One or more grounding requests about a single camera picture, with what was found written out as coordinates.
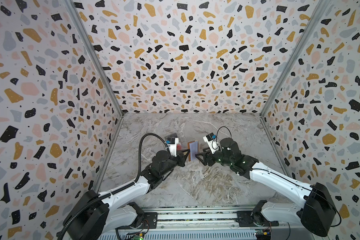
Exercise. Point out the brown leather card holder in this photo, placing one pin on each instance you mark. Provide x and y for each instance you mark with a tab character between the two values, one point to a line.
193	146

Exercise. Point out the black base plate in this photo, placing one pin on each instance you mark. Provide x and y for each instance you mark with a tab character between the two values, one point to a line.
145	221
249	219

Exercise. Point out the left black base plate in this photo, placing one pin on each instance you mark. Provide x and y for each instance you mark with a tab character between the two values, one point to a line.
145	221

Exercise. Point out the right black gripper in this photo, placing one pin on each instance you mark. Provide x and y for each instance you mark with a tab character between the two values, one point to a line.
208	157

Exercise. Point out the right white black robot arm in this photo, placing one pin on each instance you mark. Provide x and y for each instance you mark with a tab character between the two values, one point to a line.
311	205

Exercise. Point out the white ventilation grille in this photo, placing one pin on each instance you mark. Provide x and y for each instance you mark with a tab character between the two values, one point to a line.
194	235

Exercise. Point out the clear plastic card box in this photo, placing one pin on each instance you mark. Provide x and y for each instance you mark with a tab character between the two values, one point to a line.
173	136

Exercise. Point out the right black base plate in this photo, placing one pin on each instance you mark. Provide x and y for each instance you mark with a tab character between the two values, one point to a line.
249	219

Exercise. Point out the aluminium mounting rail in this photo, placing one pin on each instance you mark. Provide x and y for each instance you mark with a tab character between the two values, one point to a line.
222	218

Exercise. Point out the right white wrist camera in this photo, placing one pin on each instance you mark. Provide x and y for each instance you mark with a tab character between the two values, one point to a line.
211	140

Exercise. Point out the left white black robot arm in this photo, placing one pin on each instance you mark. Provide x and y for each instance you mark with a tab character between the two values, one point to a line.
97	213

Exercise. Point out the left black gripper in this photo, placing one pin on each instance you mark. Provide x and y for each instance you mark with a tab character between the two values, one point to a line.
181	157

